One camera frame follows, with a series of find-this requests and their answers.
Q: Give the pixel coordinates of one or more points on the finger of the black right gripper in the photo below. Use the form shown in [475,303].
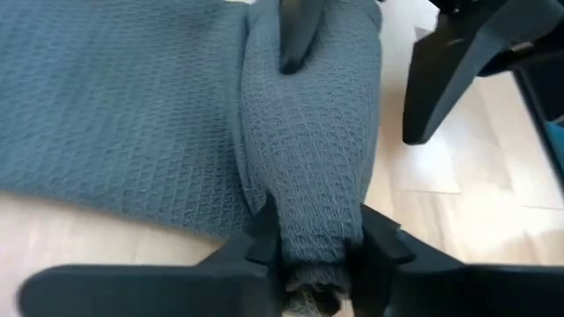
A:
[299,35]
[440,66]

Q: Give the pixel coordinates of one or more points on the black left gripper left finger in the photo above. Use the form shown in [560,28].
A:
[264,246]

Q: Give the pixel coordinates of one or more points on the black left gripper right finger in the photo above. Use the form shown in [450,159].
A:
[379,255]

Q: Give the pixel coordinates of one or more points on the grey waffle-weave towel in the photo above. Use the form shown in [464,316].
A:
[154,132]

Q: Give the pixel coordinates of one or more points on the black aluminium table frame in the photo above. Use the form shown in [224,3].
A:
[539,101]

